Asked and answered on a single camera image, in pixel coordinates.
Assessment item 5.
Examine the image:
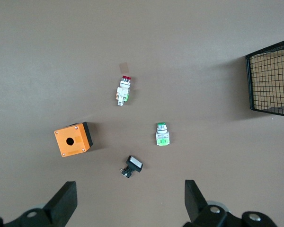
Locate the orange button enclosure box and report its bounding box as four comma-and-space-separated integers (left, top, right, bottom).
53, 122, 94, 157

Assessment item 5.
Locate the red push button switch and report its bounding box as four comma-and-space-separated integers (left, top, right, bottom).
115, 75, 132, 106

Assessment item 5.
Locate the black square white button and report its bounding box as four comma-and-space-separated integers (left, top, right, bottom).
120, 155, 144, 179

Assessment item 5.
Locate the green push button switch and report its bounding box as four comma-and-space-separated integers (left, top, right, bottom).
155, 122, 170, 147

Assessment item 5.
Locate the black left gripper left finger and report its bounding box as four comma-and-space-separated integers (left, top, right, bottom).
0, 181, 78, 227

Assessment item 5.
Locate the black wire basket wooden base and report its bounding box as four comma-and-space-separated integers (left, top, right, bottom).
245, 37, 284, 118

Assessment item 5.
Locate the small clear tape patch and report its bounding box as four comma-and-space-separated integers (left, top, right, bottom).
119, 62, 131, 73

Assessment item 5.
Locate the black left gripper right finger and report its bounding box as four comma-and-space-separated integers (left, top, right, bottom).
183, 179, 277, 227

